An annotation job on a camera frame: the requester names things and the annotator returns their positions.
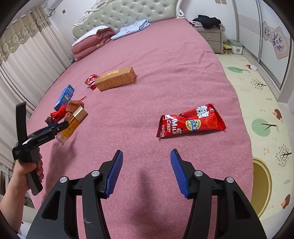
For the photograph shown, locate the dark brown lettered sock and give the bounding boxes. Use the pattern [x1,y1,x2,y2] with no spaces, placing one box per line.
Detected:
[45,116,55,125]

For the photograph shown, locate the person left hand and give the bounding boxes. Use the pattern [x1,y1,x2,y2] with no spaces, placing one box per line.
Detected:
[10,153,44,195]

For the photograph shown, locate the folded light blue blanket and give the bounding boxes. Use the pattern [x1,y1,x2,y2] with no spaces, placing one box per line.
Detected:
[111,19,151,40]

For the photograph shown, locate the gold perfume bottle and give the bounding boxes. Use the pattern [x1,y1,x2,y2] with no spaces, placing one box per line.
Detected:
[56,106,88,144]

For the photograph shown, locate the red cloth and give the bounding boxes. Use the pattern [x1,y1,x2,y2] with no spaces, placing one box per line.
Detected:
[50,96,87,125]

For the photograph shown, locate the beige curtain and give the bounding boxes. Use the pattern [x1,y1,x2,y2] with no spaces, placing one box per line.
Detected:
[1,6,73,169]

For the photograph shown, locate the black clothes pile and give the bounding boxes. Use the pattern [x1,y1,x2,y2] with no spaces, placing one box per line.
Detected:
[193,15,221,29]

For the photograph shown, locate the folded pink quilt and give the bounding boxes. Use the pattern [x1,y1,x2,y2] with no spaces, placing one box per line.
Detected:
[71,25,114,62]

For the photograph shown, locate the grey nightstand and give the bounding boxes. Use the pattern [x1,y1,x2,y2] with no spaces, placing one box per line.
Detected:
[194,26,223,54]

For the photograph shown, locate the brown cardboard box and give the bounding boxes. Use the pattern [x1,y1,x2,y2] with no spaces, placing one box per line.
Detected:
[94,66,137,92]

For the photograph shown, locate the yellow trash bin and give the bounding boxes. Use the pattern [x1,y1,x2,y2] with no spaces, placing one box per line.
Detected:
[251,157,272,218]

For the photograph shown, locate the red snack wrapper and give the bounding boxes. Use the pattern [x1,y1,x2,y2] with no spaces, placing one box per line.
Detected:
[84,74,100,90]

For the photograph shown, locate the wall switch plates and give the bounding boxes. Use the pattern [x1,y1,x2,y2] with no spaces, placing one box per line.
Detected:
[215,0,227,4]

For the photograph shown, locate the pink bed sheet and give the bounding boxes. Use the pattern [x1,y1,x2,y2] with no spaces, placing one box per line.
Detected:
[27,19,253,238]

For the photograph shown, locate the white sliding wardrobe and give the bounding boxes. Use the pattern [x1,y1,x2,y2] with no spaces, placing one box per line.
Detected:
[235,0,291,89]

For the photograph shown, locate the blue cardboard box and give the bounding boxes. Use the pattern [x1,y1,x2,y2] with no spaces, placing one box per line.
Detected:
[54,84,75,110]

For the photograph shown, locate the green tufted headboard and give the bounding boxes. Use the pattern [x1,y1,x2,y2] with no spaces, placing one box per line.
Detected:
[72,0,184,39]

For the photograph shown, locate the small green storage box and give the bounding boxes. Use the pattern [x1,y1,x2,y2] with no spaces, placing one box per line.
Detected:
[227,39,243,55]

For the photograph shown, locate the person left forearm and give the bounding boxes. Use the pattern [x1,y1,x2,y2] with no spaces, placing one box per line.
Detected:
[1,179,28,231]

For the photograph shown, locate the orange brown sock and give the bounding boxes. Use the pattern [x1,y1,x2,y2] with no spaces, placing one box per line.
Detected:
[64,100,84,121]

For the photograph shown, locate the red milk candy wrapper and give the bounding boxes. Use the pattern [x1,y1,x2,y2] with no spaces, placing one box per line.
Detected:
[157,104,226,138]

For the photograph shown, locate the cartoon floor play mat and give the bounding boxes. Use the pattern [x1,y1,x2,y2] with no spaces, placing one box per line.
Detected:
[217,54,293,220]

